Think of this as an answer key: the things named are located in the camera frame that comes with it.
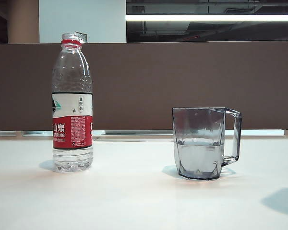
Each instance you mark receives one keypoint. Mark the grey transparent plastic mug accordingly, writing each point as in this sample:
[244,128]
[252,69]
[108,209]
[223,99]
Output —
[196,155]

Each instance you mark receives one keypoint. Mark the clear red-label water bottle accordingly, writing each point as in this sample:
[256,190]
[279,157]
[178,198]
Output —
[72,131]

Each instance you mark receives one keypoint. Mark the brown desk partition panel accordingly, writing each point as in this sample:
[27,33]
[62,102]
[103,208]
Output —
[158,83]

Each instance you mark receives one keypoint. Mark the tan round column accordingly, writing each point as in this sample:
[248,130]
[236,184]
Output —
[22,21]

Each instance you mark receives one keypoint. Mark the white ceiling light strip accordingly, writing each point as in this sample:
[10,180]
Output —
[206,17]

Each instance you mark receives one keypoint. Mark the tan partition bracket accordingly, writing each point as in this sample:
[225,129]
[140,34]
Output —
[19,134]
[287,133]

